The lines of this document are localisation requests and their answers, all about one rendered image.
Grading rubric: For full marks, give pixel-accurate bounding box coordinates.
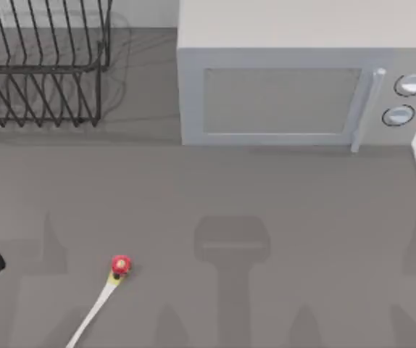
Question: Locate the microwave door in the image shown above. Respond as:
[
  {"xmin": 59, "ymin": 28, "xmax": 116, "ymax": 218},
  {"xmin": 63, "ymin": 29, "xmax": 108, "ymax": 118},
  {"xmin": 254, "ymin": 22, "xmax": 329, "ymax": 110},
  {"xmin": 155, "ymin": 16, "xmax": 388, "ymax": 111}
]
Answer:
[{"xmin": 179, "ymin": 48, "xmax": 375, "ymax": 146}]

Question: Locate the pale microwave oven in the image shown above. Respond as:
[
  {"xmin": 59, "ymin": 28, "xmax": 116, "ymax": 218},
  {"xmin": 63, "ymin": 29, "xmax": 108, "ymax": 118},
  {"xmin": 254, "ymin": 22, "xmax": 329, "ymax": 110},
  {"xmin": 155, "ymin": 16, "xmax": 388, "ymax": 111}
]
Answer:
[{"xmin": 176, "ymin": 0, "xmax": 416, "ymax": 154}]

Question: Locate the white spoon with red figure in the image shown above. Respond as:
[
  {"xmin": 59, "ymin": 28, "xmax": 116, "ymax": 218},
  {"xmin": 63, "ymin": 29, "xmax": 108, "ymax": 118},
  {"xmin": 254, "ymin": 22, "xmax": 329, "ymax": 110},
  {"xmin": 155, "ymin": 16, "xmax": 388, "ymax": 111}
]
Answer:
[{"xmin": 65, "ymin": 254, "xmax": 133, "ymax": 348}]

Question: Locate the small microwave knob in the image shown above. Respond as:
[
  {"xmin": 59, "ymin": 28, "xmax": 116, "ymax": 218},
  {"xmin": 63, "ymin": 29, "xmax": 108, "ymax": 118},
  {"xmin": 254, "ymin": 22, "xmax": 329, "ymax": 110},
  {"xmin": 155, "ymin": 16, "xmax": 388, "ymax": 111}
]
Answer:
[{"xmin": 381, "ymin": 104, "xmax": 416, "ymax": 128}]

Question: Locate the large microwave knob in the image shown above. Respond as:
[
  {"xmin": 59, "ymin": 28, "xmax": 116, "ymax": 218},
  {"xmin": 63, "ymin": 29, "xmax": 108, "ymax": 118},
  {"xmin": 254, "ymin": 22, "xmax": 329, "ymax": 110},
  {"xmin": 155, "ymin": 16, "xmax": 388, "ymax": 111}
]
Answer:
[{"xmin": 394, "ymin": 71, "xmax": 416, "ymax": 98}]

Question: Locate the microwave door handle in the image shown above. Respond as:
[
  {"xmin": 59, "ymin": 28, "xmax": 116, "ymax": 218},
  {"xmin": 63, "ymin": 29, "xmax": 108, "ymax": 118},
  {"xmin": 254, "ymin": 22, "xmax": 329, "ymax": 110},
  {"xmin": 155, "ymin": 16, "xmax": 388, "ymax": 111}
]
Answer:
[{"xmin": 351, "ymin": 68, "xmax": 387, "ymax": 154}]

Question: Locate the black wire dish rack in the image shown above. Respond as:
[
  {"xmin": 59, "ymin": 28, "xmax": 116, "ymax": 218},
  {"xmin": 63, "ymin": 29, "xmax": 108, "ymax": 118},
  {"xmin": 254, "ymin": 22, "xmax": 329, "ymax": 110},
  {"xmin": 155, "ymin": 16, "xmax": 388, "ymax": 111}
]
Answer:
[{"xmin": 0, "ymin": 0, "xmax": 114, "ymax": 128}]

